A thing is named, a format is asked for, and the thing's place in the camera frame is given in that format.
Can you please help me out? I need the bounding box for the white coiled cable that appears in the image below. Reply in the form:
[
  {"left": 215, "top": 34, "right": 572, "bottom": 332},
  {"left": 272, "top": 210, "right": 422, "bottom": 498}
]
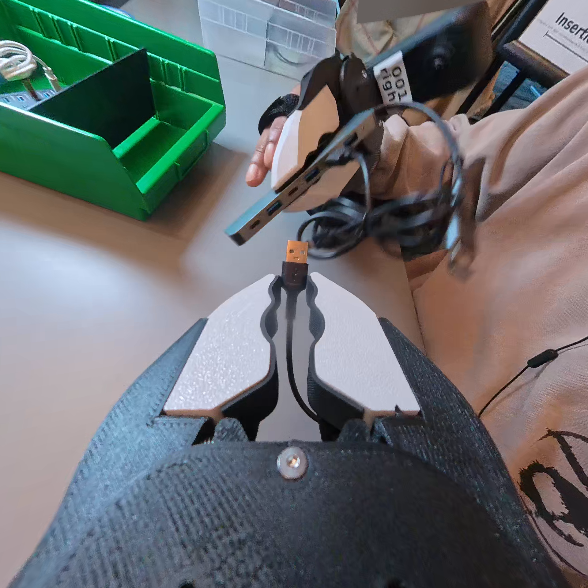
[{"left": 0, "top": 40, "right": 61, "bottom": 100}]

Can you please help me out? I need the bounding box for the thin black earphone cord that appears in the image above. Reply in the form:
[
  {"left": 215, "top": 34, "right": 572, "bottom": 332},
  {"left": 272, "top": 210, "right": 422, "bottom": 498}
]
[{"left": 478, "top": 334, "right": 588, "bottom": 419}]

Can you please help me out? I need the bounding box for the black usb cable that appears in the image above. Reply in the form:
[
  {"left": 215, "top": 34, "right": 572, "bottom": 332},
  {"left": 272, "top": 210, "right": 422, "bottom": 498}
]
[
  {"left": 280, "top": 239, "right": 324, "bottom": 425},
  {"left": 298, "top": 152, "right": 460, "bottom": 262}
]

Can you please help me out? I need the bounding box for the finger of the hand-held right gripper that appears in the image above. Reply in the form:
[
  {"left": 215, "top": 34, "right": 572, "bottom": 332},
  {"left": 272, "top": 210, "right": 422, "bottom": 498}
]
[
  {"left": 282, "top": 154, "right": 366, "bottom": 215},
  {"left": 270, "top": 85, "right": 343, "bottom": 194}
]

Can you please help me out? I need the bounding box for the person's right forearm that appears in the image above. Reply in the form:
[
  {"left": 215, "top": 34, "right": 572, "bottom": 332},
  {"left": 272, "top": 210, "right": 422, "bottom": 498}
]
[{"left": 367, "top": 111, "right": 471, "bottom": 203}]

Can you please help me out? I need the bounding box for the green plastic bin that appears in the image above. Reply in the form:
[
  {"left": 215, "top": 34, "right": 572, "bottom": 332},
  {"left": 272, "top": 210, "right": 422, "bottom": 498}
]
[{"left": 0, "top": 0, "right": 227, "bottom": 222}]

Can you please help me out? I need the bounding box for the black green-bin divider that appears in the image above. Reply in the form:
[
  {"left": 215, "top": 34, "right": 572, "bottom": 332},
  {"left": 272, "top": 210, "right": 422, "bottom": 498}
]
[{"left": 29, "top": 47, "right": 158, "bottom": 151}]

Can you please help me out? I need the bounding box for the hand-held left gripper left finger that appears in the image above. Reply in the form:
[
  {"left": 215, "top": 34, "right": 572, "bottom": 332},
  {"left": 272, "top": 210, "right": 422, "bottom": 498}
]
[{"left": 162, "top": 273, "right": 280, "bottom": 418}]

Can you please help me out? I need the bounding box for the dark grey usb hub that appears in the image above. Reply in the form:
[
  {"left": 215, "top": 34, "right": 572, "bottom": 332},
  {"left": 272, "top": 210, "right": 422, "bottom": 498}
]
[{"left": 224, "top": 107, "right": 385, "bottom": 248}]

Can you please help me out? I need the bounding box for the white paper sign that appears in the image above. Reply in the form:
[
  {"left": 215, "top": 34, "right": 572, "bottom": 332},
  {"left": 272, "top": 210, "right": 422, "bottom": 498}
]
[{"left": 518, "top": 0, "right": 588, "bottom": 75}]

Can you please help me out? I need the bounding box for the black metal frame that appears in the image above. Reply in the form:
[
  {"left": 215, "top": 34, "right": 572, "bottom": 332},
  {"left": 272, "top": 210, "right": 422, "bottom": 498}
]
[{"left": 459, "top": 0, "right": 572, "bottom": 118}]

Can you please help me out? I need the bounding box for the clear plastic bin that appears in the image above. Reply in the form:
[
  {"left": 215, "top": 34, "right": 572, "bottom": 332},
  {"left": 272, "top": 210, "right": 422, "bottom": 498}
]
[{"left": 197, "top": 0, "right": 339, "bottom": 73}]

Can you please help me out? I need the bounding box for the silver usb hub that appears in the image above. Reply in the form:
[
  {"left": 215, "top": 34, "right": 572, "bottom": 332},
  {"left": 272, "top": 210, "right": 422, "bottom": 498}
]
[{"left": 0, "top": 89, "right": 58, "bottom": 112}]

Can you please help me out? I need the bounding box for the person's right hand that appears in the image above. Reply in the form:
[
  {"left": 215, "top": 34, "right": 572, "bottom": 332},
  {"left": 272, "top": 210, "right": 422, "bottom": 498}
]
[{"left": 246, "top": 115, "right": 289, "bottom": 188}]

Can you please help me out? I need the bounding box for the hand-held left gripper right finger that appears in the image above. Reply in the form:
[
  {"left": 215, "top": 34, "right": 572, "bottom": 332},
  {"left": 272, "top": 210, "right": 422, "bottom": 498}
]
[{"left": 307, "top": 271, "right": 422, "bottom": 422}]

